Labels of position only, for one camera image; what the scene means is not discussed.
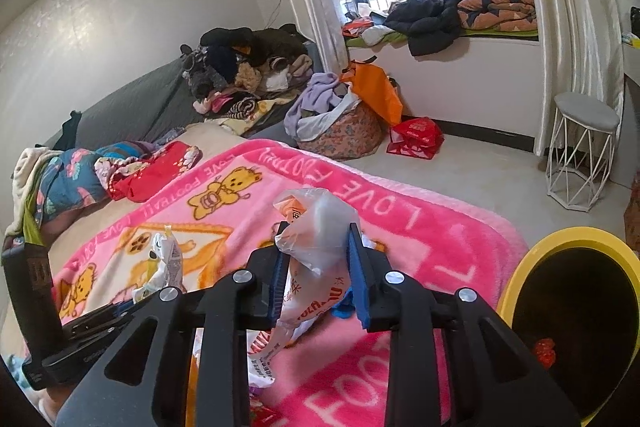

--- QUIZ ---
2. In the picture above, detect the white wire stool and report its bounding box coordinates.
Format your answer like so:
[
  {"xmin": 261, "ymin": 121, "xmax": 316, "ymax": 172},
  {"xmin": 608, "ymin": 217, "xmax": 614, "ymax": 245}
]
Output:
[{"xmin": 546, "ymin": 92, "xmax": 620, "ymax": 212}]

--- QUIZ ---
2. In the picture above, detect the red floral cloth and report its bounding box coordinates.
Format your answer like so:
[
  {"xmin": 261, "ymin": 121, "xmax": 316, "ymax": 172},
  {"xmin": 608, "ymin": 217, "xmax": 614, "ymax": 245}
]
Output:
[{"xmin": 106, "ymin": 141, "xmax": 203, "ymax": 202}]

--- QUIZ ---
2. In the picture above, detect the clothes pile on bed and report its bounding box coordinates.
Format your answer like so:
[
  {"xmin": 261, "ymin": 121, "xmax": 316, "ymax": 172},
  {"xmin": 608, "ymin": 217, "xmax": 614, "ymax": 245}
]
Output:
[{"xmin": 180, "ymin": 24, "xmax": 322, "ymax": 136}]

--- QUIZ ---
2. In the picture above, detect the orange bag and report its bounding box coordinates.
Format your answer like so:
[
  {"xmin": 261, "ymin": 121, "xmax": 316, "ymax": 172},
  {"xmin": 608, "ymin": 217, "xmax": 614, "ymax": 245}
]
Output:
[{"xmin": 340, "ymin": 61, "xmax": 404, "ymax": 127}]

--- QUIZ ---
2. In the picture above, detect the white printed plastic bag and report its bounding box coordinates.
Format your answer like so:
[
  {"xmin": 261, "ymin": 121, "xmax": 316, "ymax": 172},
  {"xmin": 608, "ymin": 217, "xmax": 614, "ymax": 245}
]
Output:
[{"xmin": 247, "ymin": 187, "xmax": 359, "ymax": 388}]

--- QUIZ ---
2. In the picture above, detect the lavender garment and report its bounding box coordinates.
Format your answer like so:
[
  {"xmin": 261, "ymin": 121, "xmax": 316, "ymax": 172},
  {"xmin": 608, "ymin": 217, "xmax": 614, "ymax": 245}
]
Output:
[{"xmin": 284, "ymin": 72, "xmax": 358, "ymax": 142}]

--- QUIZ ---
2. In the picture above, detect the grey headboard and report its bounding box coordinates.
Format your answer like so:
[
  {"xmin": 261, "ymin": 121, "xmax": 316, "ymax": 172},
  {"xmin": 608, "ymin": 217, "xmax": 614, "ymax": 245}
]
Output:
[{"xmin": 44, "ymin": 58, "xmax": 204, "ymax": 150}]

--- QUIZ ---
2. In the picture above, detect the blue wrapper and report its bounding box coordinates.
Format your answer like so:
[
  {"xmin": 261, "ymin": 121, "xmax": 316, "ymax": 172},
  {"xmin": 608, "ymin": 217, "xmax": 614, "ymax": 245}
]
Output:
[{"xmin": 331, "ymin": 288, "xmax": 355, "ymax": 320}]

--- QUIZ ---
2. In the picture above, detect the pink football blanket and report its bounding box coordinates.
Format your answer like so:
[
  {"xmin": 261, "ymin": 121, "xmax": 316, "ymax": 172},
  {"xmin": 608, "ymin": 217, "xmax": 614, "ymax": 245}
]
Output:
[{"xmin": 52, "ymin": 140, "xmax": 527, "ymax": 426}]

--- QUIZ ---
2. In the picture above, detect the right cream curtain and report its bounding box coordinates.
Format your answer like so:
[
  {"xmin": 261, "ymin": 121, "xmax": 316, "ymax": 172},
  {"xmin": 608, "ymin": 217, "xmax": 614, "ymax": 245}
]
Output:
[{"xmin": 534, "ymin": 0, "xmax": 624, "ymax": 156}]

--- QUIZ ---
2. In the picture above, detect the orange patterned quilt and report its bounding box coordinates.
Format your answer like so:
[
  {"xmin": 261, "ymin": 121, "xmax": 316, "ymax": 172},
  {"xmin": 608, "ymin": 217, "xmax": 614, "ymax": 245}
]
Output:
[{"xmin": 457, "ymin": 0, "xmax": 538, "ymax": 32}]

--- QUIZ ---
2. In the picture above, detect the blue floral pillow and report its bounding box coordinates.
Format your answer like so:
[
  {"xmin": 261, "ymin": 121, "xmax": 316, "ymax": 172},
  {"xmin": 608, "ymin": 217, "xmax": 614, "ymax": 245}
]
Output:
[{"xmin": 34, "ymin": 141, "xmax": 156, "ymax": 228}]

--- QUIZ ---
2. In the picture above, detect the yellow rimmed trash bin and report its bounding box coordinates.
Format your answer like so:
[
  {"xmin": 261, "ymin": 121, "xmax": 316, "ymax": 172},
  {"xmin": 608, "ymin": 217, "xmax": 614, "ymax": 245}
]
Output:
[{"xmin": 497, "ymin": 227, "xmax": 639, "ymax": 426}]

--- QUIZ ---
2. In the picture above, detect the small snack wrapper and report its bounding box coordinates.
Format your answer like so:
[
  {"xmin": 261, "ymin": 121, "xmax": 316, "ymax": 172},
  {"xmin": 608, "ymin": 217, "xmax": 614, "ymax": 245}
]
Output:
[{"xmin": 132, "ymin": 225, "xmax": 184, "ymax": 303}]

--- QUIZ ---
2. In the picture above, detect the black jacket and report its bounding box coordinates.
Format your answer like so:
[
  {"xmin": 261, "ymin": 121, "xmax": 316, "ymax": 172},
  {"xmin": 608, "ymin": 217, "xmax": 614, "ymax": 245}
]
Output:
[{"xmin": 384, "ymin": 0, "xmax": 461, "ymax": 57}]

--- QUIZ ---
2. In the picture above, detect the floral laundry basket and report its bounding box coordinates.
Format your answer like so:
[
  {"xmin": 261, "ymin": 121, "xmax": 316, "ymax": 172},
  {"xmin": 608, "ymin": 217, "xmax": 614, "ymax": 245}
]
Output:
[{"xmin": 297, "ymin": 103, "xmax": 384, "ymax": 160}]

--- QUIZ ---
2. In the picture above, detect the red plastic bag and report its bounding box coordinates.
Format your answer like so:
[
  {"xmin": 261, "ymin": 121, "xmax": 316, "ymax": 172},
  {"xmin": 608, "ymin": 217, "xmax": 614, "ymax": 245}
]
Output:
[{"xmin": 532, "ymin": 338, "xmax": 556, "ymax": 369}]

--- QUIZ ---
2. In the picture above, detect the red shopping bag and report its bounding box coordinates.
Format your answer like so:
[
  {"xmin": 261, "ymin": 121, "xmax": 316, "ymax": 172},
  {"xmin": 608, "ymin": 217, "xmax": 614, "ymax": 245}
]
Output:
[{"xmin": 386, "ymin": 117, "xmax": 445, "ymax": 160}]

